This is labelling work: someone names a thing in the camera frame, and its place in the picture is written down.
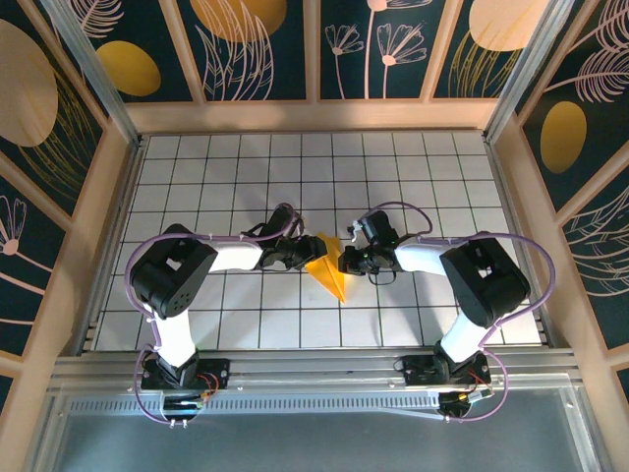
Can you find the orange paper sheet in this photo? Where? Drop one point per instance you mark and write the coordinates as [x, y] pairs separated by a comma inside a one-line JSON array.
[[326, 275]]

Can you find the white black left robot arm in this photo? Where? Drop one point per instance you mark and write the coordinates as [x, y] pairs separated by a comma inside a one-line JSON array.
[[177, 339]]

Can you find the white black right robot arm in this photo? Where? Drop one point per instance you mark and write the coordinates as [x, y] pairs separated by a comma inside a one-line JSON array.
[[462, 339]]

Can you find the grey metal sheet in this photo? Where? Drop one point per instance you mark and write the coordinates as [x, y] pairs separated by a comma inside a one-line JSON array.
[[314, 442]]

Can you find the right base wiring connector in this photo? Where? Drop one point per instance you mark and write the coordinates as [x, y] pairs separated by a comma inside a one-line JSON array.
[[462, 397]]

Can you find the base wiring connector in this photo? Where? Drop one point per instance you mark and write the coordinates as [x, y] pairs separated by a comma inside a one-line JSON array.
[[462, 397], [182, 404]]

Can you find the left base wiring connector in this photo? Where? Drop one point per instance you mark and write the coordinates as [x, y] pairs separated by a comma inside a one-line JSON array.
[[182, 404]]

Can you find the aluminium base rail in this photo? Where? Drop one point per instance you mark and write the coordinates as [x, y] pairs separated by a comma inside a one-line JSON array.
[[314, 369]]

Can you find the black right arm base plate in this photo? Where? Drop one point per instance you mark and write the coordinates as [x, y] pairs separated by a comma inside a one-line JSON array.
[[417, 376]]

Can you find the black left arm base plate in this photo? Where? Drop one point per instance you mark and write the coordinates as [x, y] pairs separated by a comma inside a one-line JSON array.
[[216, 369]]

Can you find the aluminium corner post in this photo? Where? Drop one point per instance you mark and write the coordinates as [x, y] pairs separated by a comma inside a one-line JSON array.
[[526, 74], [100, 83]]

